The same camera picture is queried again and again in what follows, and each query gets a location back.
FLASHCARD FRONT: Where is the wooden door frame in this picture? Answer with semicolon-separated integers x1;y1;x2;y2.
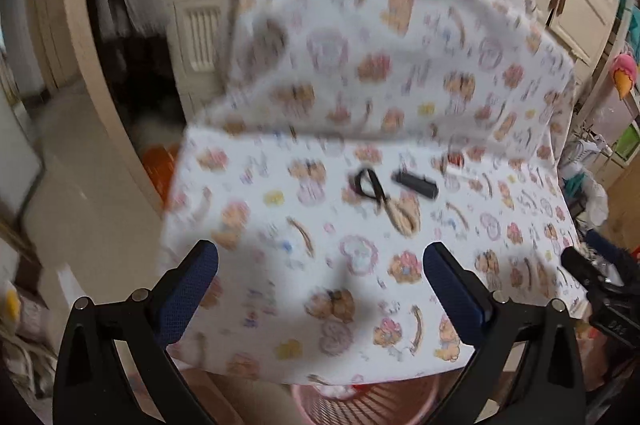
59;0;187;218

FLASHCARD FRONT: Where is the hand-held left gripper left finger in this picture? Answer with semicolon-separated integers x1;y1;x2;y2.
52;240;221;425

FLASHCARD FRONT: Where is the orange plastic bag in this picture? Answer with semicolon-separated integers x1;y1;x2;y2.
141;144;182;202

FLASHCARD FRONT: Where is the pink plastic basket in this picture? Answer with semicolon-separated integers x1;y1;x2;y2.
290;374;464;425

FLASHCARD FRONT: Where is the black rectangular object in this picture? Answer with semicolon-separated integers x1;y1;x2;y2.
391;171;442;200

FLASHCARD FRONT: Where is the green storage box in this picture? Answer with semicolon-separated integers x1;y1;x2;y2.
612;121;640;159

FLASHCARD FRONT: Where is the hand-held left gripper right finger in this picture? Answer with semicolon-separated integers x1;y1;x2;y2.
422;242;586;425

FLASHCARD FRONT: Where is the white appliance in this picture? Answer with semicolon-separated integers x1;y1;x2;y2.
0;92;44;218

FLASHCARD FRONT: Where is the bear print blanket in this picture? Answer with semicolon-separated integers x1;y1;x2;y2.
157;0;582;387

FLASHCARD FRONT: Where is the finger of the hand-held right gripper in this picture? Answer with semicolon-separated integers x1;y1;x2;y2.
585;229;640;271
560;246;608;301

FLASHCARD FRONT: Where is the pink yellow plush toy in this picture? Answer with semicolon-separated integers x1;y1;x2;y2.
609;51;640;102

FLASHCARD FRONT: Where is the black looped object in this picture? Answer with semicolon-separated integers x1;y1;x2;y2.
348;167;396;218

